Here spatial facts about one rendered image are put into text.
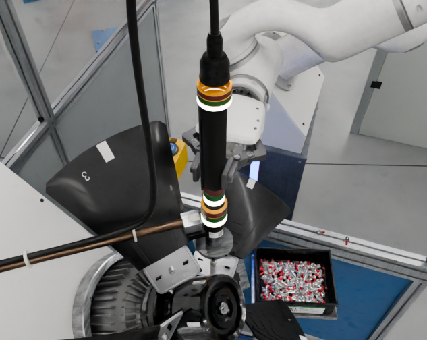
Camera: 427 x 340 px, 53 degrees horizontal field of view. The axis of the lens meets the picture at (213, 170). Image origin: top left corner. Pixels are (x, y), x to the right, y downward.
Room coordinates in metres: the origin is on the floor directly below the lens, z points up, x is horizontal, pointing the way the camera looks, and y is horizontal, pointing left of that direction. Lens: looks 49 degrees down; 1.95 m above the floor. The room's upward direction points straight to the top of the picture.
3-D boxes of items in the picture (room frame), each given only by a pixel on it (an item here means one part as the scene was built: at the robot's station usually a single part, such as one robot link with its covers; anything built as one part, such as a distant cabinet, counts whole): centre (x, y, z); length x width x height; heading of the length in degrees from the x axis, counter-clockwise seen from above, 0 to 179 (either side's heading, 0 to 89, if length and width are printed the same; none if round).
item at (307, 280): (0.55, -0.23, 0.83); 0.19 x 0.14 x 0.04; 87
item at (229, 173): (0.42, -0.04, 1.47); 0.07 x 0.03 x 0.03; 162
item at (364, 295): (0.73, -0.21, 0.45); 0.82 x 0.01 x 0.66; 72
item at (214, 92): (0.42, 0.00, 1.62); 0.04 x 0.04 x 0.03
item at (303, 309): (0.55, -0.22, 0.85); 0.22 x 0.17 x 0.07; 87
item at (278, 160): (1.12, -0.20, 0.47); 0.30 x 0.30 x 0.93; 73
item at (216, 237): (0.42, 0.00, 1.47); 0.04 x 0.04 x 0.46
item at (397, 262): (0.73, -0.21, 0.82); 0.90 x 0.04 x 0.08; 72
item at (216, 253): (0.41, 0.01, 1.31); 0.09 x 0.07 x 0.10; 107
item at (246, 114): (0.52, -0.03, 1.47); 0.11 x 0.10 x 0.07; 162
